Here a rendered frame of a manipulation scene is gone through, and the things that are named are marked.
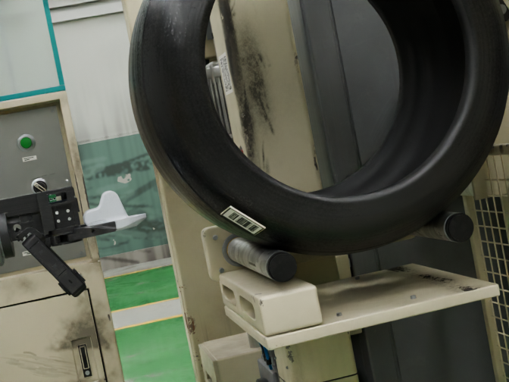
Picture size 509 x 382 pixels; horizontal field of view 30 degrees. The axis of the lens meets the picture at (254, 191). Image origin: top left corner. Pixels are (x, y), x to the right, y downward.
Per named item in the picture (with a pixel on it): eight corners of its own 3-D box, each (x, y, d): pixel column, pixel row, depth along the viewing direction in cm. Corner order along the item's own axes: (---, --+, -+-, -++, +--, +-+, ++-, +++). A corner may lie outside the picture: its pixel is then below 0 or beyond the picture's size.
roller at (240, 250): (253, 258, 172) (229, 264, 171) (247, 233, 172) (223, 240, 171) (301, 278, 138) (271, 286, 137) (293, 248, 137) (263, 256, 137)
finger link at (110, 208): (142, 185, 140) (79, 197, 138) (149, 224, 140) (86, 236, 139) (139, 185, 143) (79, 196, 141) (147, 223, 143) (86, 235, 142)
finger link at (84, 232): (115, 220, 138) (54, 233, 136) (117, 231, 138) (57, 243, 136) (113, 219, 143) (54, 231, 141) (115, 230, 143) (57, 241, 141)
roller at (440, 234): (379, 234, 177) (367, 214, 176) (399, 222, 177) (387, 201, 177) (455, 248, 143) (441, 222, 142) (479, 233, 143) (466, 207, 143)
